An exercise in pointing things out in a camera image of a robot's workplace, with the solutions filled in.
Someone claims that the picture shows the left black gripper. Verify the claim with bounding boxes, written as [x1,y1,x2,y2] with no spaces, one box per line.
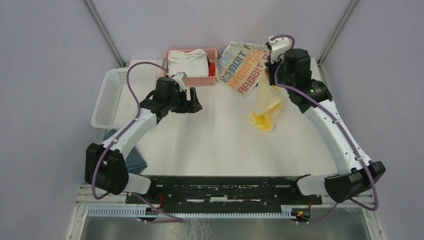
[166,87,202,114]

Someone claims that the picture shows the rabbit print towel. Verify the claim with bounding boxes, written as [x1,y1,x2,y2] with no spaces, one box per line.
[217,41,268,98]

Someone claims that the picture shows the yellow duck towel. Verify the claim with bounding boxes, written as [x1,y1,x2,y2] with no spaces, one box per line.
[246,74,287,132]

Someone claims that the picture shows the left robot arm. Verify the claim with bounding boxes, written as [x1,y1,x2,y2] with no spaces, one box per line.
[84,72,203,204]

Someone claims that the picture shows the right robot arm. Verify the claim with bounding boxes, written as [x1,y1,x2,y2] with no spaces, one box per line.
[265,48,386,211]

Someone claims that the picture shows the orange towel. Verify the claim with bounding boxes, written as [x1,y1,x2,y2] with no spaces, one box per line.
[208,61,216,77]

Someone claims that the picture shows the white folded towel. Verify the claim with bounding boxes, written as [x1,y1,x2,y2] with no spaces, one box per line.
[167,48,209,78]

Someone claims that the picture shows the pink plastic basket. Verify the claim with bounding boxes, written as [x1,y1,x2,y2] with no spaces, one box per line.
[162,48,218,87]

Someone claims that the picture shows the white plastic basket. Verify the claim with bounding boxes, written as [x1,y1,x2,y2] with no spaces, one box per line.
[91,64,163,129]

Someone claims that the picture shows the grey blue towel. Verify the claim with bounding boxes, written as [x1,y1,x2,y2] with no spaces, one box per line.
[103,129,148,175]

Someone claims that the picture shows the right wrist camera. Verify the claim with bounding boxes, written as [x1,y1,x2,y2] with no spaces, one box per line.
[266,36,292,64]

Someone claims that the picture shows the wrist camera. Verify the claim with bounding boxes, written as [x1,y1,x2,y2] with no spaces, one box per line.
[266,36,292,64]
[166,72,187,92]

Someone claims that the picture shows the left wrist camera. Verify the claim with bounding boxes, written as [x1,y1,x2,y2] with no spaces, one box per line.
[166,72,187,92]

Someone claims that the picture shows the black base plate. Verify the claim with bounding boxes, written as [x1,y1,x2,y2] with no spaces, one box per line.
[143,175,323,214]

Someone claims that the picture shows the white cable duct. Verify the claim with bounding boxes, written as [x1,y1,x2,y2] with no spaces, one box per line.
[87,206,295,220]

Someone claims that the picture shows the aluminium frame rails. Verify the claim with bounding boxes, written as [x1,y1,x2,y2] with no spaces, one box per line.
[66,183,388,240]

